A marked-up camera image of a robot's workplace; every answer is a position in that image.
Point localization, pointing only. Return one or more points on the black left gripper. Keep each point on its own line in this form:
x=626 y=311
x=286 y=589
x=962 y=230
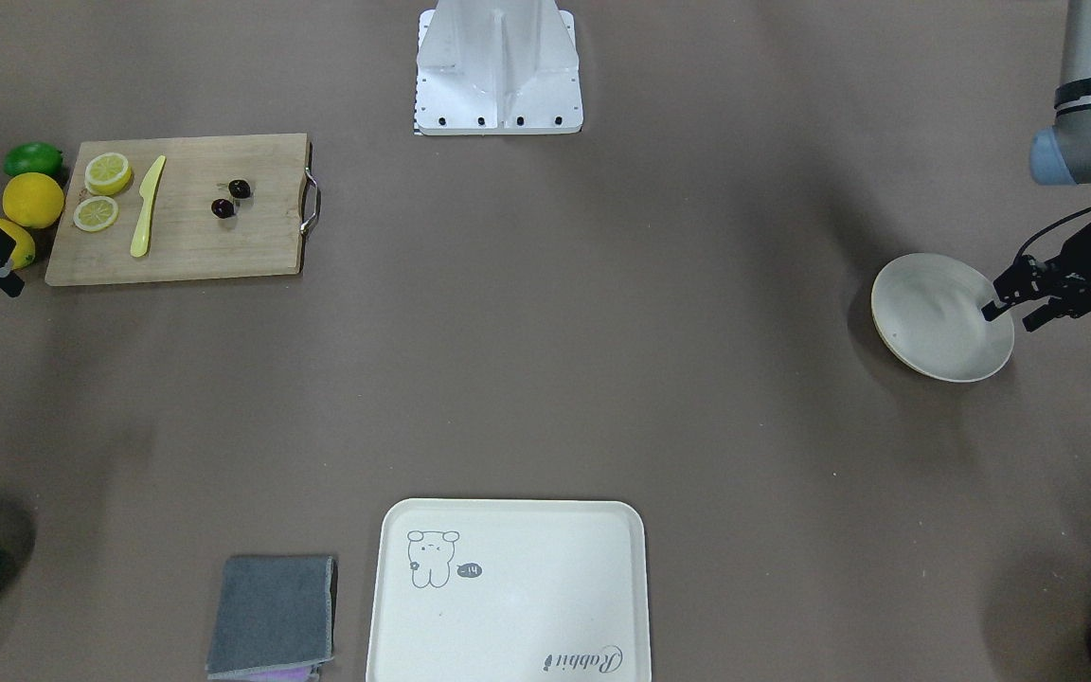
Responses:
x=1079 y=257

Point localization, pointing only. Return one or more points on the dark red cherry lower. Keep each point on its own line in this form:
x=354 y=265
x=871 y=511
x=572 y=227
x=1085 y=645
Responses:
x=223 y=209

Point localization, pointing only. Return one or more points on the dark red cherry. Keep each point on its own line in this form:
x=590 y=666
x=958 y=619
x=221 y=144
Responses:
x=223 y=209
x=239 y=189

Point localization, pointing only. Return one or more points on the dark red cherry upper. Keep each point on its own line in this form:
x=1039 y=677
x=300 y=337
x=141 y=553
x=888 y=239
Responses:
x=239 y=189

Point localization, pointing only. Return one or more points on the cream rabbit tray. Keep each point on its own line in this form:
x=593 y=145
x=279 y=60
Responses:
x=511 y=590

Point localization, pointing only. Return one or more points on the yellow lemon outer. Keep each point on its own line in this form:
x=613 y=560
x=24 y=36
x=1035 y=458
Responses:
x=24 y=251

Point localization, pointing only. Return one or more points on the yellow lemon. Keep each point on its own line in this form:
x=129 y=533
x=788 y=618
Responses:
x=33 y=200
x=24 y=251

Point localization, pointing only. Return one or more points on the yellow lemon middle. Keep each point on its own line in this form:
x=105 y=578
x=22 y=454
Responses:
x=33 y=200

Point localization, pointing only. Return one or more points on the cream round plate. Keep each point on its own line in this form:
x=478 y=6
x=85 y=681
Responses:
x=927 y=308

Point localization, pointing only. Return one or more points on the lower lemon slice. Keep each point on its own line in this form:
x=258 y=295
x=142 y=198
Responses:
x=95 y=213

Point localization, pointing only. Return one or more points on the lemon slice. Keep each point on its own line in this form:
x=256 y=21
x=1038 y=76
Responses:
x=95 y=213
x=108 y=174

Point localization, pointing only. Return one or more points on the green lime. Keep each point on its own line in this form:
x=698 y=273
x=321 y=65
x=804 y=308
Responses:
x=33 y=157

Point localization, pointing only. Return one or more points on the yellow plastic knife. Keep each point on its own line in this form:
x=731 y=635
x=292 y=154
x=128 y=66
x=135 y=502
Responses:
x=139 y=245

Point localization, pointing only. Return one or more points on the wooden cutting board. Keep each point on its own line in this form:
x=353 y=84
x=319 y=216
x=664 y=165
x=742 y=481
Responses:
x=266 y=238

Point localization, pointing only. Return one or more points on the upper lemon slice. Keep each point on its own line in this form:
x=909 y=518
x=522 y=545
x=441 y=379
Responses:
x=108 y=174

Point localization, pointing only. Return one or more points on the grey folded cloth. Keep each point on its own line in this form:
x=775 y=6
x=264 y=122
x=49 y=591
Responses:
x=274 y=620

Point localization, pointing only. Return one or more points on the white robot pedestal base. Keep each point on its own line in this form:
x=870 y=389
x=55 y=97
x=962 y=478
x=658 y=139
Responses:
x=497 y=68

